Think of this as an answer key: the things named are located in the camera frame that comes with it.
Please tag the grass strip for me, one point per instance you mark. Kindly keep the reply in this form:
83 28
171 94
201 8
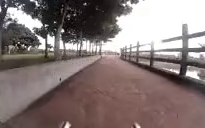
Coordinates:
16 61

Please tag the water surface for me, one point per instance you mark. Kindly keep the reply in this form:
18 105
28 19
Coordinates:
196 72

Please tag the robot's own part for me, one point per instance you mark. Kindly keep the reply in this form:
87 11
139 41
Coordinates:
66 125
136 125

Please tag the row of trees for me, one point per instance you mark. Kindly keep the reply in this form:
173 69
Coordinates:
58 23

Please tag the kerb under fence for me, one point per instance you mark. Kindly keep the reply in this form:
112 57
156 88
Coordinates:
176 77

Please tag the wooden rail fence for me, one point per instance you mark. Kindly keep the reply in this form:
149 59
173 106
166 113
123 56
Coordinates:
184 50

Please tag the red-brown paved path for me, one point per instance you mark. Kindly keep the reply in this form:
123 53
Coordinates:
116 96

